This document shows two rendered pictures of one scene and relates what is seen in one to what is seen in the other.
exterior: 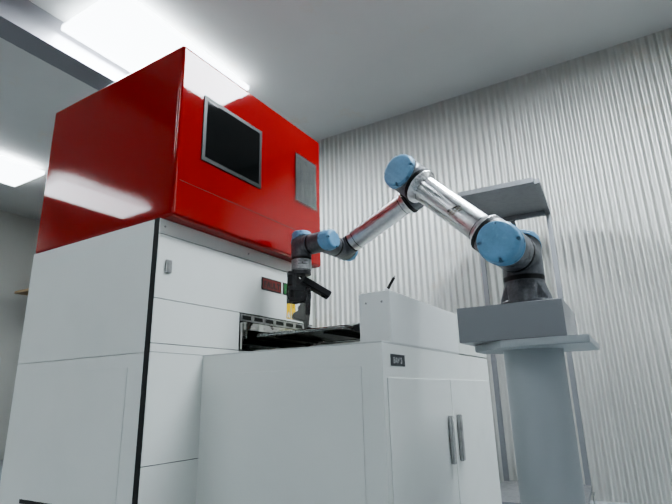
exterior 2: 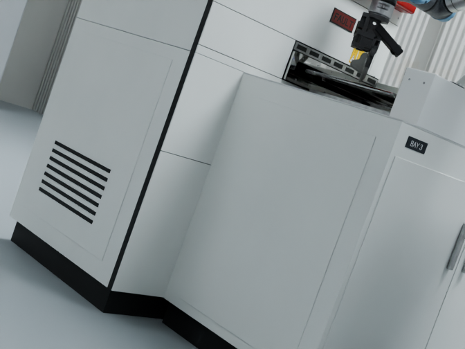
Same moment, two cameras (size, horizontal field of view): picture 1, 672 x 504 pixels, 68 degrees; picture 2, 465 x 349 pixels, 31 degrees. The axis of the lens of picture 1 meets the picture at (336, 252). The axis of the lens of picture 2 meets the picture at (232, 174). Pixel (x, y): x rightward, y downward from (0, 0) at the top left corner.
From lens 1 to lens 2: 0.91 m
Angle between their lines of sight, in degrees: 25
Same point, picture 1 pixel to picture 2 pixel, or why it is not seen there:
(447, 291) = not seen: outside the picture
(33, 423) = (79, 79)
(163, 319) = (216, 25)
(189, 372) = (225, 84)
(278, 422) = (288, 159)
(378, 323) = (412, 103)
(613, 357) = not seen: outside the picture
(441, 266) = not seen: outside the picture
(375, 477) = (349, 235)
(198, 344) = (242, 59)
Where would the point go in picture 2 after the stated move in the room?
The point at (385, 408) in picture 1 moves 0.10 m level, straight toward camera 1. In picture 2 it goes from (380, 181) to (373, 179)
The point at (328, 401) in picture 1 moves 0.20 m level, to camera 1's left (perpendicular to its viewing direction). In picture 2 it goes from (336, 157) to (267, 132)
